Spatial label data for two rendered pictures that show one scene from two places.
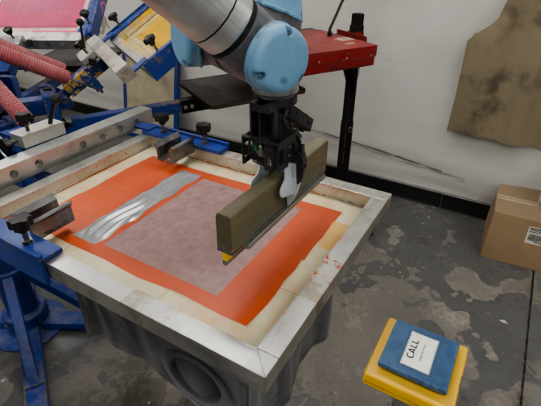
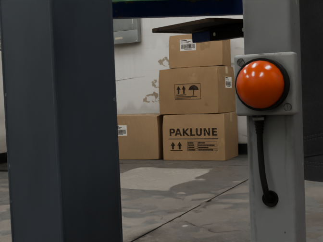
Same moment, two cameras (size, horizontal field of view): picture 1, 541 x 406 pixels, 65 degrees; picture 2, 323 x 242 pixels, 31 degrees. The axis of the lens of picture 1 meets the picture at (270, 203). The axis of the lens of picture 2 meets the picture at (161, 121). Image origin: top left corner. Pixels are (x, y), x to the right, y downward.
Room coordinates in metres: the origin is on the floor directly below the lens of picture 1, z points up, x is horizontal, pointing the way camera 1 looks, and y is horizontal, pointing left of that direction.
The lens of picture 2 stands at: (0.28, -0.72, 0.65)
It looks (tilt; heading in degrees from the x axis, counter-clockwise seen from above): 3 degrees down; 84
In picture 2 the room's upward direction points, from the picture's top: 2 degrees counter-clockwise
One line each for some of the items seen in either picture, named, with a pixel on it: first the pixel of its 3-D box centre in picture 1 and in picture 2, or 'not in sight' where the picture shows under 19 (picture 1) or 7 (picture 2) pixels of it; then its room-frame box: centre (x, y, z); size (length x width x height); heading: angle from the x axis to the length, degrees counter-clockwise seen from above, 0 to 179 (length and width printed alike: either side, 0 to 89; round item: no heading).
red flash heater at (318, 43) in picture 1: (299, 51); not in sight; (2.05, -0.14, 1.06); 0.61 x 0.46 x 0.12; 119
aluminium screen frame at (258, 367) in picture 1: (185, 211); not in sight; (0.82, 0.20, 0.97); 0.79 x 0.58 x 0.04; 59
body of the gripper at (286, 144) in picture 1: (273, 130); not in sight; (0.67, 0.00, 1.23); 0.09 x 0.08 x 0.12; 149
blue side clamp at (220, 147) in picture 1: (184, 145); not in sight; (1.18, 0.26, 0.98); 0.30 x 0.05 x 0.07; 59
